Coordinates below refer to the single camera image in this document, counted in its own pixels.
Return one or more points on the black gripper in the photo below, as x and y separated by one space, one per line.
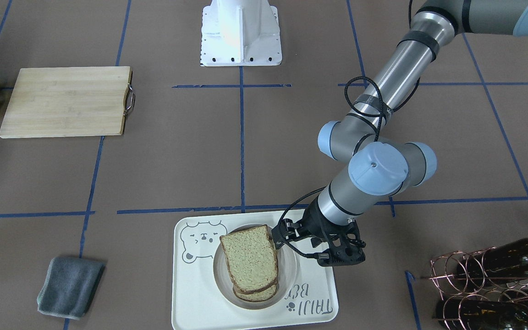
315 224

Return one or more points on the white round plate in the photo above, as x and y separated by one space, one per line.
287 274

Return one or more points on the bread slice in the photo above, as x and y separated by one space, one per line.
251 259
257 297

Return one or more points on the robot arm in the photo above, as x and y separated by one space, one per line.
377 167

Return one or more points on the bread slice under egg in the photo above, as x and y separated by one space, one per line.
257 297

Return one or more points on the front dark wine bottle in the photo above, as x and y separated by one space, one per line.
472 314

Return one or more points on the dark wine bottle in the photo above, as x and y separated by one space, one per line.
497 266
472 314

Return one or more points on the grey folded cloth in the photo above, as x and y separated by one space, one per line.
69 287

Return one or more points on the wooden cutting board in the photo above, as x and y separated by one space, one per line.
54 102

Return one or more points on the middle dark wine bottle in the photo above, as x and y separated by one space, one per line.
497 266

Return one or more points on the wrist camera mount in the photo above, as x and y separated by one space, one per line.
345 246

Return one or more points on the copper wire bottle rack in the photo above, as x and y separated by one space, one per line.
444 278

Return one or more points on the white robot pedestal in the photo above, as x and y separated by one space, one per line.
240 33

